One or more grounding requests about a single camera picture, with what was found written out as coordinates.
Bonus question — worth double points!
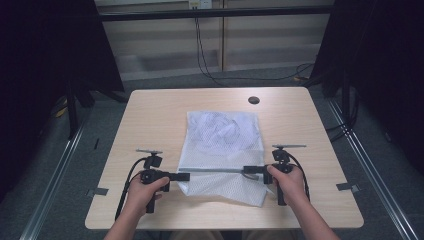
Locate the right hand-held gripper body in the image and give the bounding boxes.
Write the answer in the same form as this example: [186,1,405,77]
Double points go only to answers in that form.
[262,143,307,207]

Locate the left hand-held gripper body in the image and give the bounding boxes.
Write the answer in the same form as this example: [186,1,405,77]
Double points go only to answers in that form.
[135,148,172,215]

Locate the white mesh laundry bag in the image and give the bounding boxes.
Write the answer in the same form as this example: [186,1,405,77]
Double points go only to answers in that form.
[176,110,270,208]

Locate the person's left hand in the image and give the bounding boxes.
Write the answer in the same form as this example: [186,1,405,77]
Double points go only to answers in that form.
[127,175,171,215]

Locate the person's right hand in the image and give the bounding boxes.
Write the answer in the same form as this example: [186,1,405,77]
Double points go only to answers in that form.
[266,164,310,210]

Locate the white cloth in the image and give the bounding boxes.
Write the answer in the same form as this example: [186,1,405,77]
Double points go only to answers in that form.
[190,112,260,148]

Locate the grey tape strip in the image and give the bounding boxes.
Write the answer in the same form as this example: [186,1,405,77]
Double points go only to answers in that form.
[85,187,110,198]
[335,182,361,194]

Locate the black metal stand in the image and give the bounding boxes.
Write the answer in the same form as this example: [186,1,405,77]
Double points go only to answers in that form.
[64,79,97,141]

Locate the black curtain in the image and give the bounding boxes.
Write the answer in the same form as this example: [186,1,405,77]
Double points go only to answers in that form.
[0,0,126,203]
[309,0,424,176]

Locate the black horizontal metal bar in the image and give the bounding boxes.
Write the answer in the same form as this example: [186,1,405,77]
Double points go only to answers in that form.
[98,5,335,23]

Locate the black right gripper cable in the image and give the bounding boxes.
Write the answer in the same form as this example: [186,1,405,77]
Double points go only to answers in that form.
[285,151,312,203]

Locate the black floor cables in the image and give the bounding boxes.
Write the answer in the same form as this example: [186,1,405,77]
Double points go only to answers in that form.
[324,93,362,144]

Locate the long black wall cable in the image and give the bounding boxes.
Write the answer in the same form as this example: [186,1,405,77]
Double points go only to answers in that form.
[194,16,316,88]

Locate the metal floor rail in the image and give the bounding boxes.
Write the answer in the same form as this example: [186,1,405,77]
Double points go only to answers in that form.
[327,99,420,240]
[19,122,87,240]

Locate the short black wall cable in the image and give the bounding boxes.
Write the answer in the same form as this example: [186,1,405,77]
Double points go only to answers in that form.
[195,16,207,76]

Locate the white wall socket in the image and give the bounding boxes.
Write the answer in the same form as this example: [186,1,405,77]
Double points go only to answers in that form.
[188,0,214,10]

